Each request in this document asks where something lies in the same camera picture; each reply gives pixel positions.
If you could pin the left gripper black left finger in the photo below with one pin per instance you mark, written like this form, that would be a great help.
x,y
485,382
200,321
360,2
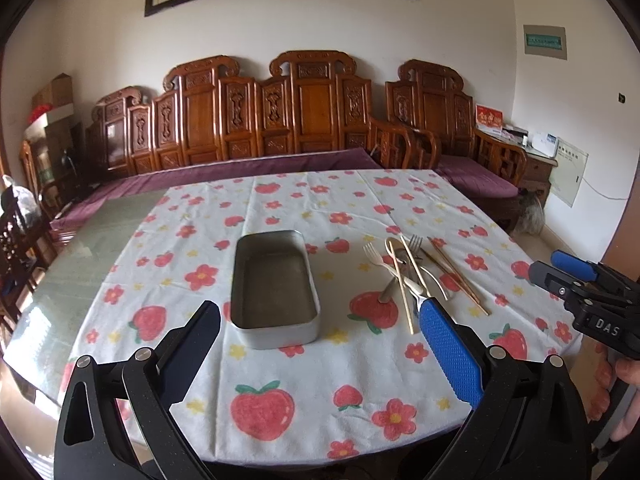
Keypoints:
x,y
91,440

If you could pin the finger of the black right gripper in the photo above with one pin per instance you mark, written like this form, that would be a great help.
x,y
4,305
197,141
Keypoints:
x,y
550,279

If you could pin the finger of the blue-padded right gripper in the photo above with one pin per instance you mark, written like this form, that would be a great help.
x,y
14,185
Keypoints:
x,y
596,273

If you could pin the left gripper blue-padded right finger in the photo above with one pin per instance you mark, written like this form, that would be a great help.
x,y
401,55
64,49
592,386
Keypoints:
x,y
527,420

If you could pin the person's right hand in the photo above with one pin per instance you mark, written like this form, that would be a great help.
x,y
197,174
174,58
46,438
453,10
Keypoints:
x,y
614,407

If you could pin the fluffy grey duster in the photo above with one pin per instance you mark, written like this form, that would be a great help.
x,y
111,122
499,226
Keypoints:
x,y
530,218

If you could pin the wooden chopstick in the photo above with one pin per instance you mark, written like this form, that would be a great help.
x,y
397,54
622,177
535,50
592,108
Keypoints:
x,y
453,277
466,285

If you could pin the wooden side table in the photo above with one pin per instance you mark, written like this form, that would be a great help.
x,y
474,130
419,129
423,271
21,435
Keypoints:
x,y
537,173

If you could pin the white router box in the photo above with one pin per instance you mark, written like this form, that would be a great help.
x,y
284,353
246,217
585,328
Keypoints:
x,y
544,143

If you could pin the metal rectangular tin box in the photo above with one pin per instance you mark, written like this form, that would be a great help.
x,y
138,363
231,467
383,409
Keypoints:
x,y
274,302

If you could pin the purple armchair cushion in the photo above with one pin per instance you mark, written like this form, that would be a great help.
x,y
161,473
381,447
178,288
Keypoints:
x,y
473,180

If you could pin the metal fork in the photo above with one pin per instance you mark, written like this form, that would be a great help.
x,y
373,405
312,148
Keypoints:
x,y
415,265

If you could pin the strawberry flower print tablecloth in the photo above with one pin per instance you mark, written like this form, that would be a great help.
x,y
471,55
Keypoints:
x,y
310,365

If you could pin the dark wooden dining chair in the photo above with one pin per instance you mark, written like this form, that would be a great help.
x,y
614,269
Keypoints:
x,y
21,255

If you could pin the red greeting card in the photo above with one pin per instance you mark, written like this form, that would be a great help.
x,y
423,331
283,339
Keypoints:
x,y
488,119

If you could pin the purple sofa cushion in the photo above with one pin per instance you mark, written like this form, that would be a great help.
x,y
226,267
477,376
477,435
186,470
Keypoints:
x,y
77,214

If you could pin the carved wooden armchair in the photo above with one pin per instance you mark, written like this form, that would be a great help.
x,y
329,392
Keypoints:
x,y
429,100

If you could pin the stacked boxes cabinet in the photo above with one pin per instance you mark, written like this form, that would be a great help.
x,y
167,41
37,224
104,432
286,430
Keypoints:
x,y
44,146

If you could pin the cardboard box on top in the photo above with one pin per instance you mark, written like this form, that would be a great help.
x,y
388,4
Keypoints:
x,y
57,92

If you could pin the carved wooden long sofa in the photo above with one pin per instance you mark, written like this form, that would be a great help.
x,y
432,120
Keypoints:
x,y
313,101

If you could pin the white wall distribution panel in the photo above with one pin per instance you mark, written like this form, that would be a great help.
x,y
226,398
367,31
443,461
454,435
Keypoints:
x,y
566,176

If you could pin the wall electrical panel box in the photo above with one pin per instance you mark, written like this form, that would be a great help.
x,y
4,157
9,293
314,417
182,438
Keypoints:
x,y
547,41

